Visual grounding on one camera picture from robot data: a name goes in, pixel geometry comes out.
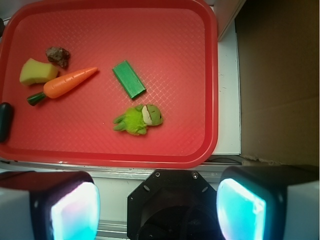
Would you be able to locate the brown cardboard box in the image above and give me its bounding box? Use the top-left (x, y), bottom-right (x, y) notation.
top-left (235, 0), bottom-right (320, 165)

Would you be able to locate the green plush frog toy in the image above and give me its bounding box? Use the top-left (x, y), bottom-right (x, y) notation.
top-left (113, 103), bottom-right (164, 136)

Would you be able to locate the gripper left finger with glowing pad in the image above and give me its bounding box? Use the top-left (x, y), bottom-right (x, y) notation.
top-left (0, 171), bottom-right (100, 240)

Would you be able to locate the green rectangular block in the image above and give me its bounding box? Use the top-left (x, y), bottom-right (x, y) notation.
top-left (112, 60), bottom-right (147, 99)

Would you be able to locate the yellow sponge piece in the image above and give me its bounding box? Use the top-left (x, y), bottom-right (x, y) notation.
top-left (19, 58), bottom-right (59, 86)

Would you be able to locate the red plastic tray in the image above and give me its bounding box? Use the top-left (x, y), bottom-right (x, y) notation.
top-left (0, 0), bottom-right (219, 169)

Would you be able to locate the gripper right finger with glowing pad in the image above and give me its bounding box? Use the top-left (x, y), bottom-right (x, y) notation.
top-left (216, 165), bottom-right (320, 240)

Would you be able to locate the black oval object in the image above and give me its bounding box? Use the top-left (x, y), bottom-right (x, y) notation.
top-left (0, 102), bottom-right (14, 143)

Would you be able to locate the orange toy carrot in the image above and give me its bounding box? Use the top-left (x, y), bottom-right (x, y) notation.
top-left (27, 67), bottom-right (98, 106)

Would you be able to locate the brown rock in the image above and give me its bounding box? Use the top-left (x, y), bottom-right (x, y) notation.
top-left (45, 46), bottom-right (71, 69)

